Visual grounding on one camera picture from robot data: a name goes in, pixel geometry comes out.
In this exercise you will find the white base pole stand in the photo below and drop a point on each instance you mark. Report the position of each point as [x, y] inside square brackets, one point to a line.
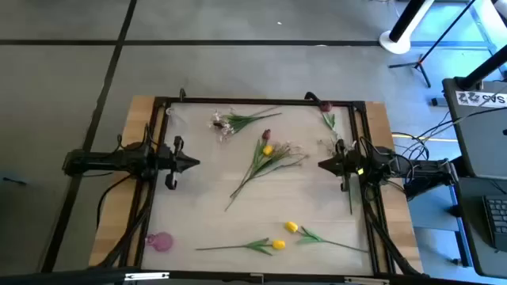
[396, 46]

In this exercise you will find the ribbed clear glass vase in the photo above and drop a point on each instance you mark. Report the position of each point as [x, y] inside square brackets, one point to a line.
[170, 112]

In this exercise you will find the silver metal bracket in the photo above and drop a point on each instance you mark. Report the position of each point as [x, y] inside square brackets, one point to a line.
[146, 276]
[366, 281]

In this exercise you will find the black slanted pole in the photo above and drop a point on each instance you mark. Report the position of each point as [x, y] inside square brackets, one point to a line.
[483, 69]

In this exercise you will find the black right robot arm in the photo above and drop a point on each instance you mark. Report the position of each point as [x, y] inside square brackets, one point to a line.
[428, 174]

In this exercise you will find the black frame clamp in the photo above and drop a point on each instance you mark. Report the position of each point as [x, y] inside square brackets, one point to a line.
[182, 95]
[313, 97]

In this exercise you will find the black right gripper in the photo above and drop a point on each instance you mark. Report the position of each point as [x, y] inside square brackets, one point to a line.
[354, 166]

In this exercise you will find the yellow artificial tulip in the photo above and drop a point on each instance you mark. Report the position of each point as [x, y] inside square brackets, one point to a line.
[279, 244]
[268, 150]
[291, 226]

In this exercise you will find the black laptop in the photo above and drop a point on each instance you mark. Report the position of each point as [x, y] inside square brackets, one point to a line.
[497, 217]

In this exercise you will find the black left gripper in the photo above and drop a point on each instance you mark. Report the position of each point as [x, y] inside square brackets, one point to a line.
[170, 162]

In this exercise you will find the black tripod stand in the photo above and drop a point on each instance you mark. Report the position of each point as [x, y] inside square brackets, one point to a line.
[418, 63]

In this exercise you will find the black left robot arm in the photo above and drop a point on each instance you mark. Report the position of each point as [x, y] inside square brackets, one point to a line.
[99, 161]

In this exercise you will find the black metal table frame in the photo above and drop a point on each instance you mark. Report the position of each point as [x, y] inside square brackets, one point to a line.
[257, 101]

